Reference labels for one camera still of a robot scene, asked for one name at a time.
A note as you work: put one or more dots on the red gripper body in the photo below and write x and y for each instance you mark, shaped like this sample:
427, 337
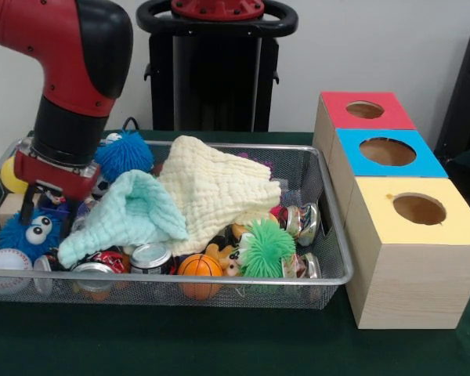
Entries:
55, 178

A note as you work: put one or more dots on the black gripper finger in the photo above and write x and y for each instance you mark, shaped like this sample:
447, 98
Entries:
27, 205
69, 219

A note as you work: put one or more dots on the mint waffle cloth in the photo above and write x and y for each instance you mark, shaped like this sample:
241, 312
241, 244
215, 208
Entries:
129, 211

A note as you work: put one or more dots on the red robot arm base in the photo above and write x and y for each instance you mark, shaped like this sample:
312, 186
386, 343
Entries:
219, 9

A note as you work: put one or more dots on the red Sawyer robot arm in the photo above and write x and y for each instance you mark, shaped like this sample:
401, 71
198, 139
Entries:
74, 58

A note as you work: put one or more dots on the shallow mesh bin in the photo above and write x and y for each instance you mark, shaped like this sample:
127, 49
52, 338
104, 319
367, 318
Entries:
258, 293

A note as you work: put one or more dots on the wooden box with three holes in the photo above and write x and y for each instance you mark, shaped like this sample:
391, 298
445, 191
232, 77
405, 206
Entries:
415, 282

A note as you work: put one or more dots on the plain wooden block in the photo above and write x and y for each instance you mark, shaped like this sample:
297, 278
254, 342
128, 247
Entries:
9, 207

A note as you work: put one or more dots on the yellow plastic ball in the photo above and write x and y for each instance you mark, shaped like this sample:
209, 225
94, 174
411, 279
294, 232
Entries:
9, 180

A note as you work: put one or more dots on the blue spiky ball with eyes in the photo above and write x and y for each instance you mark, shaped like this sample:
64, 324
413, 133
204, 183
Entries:
11, 235

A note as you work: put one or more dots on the white toy baseball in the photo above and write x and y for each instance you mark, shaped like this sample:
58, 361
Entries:
6, 262

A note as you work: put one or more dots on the small blue spiky ball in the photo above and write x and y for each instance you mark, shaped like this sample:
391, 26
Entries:
125, 154

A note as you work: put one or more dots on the crushed black can silver top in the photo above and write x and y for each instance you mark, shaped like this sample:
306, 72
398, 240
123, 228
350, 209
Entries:
150, 258

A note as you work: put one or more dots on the orange toy basketball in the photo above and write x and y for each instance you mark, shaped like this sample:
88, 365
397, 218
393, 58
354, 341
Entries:
200, 266

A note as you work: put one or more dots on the orange plush toy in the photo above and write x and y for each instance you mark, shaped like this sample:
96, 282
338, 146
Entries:
221, 250

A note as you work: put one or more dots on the cream waffle cloth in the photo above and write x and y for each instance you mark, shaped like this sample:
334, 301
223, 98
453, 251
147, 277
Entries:
227, 188

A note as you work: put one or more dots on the dark green tablecloth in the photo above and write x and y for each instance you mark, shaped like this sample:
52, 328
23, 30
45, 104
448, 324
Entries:
219, 344

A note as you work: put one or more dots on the green spiky ball toy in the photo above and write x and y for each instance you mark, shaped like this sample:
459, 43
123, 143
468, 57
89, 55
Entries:
268, 248

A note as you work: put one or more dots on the black upright panel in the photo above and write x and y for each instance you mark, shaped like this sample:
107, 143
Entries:
466, 98

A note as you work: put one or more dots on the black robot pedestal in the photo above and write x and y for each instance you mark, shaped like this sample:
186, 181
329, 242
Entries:
219, 78

